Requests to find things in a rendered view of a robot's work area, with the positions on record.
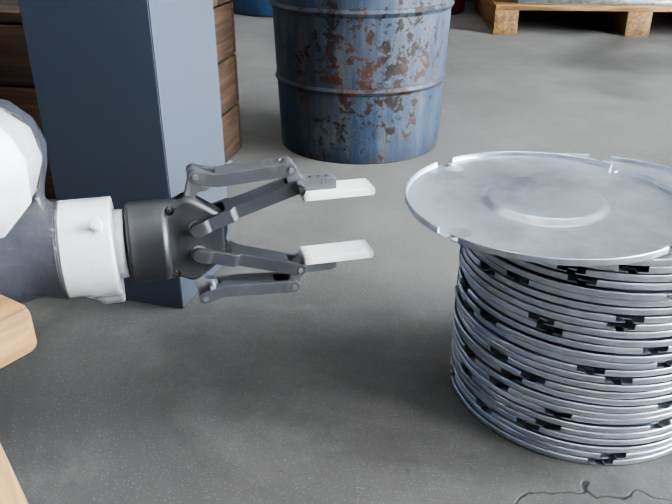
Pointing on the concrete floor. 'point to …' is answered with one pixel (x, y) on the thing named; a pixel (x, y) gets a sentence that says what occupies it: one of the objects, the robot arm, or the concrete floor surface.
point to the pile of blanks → (566, 356)
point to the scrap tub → (360, 77)
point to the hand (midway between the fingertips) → (340, 220)
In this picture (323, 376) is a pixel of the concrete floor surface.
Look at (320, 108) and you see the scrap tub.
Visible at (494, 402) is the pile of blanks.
